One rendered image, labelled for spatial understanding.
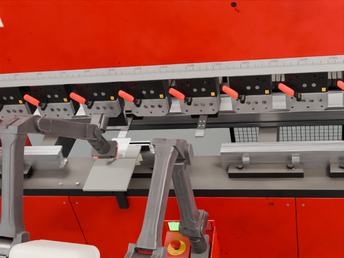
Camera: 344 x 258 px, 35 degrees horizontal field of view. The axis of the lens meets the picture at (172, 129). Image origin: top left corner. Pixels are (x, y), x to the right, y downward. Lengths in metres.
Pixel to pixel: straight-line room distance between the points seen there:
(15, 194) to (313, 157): 1.17
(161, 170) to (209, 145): 2.27
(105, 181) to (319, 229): 0.89
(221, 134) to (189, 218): 2.07
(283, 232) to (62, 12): 1.25
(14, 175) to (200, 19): 0.80
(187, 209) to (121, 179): 0.42
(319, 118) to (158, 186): 1.08
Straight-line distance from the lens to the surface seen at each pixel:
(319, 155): 2.23
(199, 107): 2.10
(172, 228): 2.21
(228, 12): 1.88
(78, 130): 1.96
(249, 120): 2.46
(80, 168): 2.50
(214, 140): 3.87
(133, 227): 2.49
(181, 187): 1.78
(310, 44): 1.93
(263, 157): 2.25
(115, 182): 2.18
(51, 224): 2.64
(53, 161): 2.51
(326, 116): 2.45
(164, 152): 1.59
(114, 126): 2.31
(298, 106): 2.07
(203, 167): 2.33
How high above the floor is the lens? 2.41
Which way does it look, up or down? 37 degrees down
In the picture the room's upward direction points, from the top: 12 degrees counter-clockwise
